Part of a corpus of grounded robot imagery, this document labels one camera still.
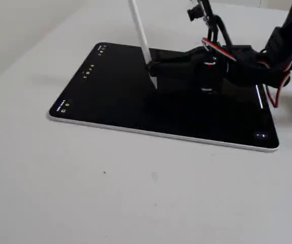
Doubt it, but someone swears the red white black servo cable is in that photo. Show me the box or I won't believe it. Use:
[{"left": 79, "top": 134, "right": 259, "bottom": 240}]
[{"left": 201, "top": 37, "right": 238, "bottom": 63}]

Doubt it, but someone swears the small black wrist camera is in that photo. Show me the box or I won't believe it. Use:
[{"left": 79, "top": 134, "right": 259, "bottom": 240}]
[{"left": 186, "top": 0, "right": 210, "bottom": 26}]

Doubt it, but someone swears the thin black camera cable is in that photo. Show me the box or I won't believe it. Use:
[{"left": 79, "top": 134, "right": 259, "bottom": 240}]
[{"left": 206, "top": 14, "right": 236, "bottom": 50}]

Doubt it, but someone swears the black screen silver ipad tablet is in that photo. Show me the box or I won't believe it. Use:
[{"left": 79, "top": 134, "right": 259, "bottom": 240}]
[{"left": 48, "top": 42, "right": 280, "bottom": 154}]

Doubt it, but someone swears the white apple pencil stylus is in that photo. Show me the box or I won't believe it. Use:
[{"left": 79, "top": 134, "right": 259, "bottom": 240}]
[{"left": 128, "top": 0, "right": 159, "bottom": 90}]

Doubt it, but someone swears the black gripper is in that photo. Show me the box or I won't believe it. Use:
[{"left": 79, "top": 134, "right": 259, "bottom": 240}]
[{"left": 147, "top": 44, "right": 259, "bottom": 95}]

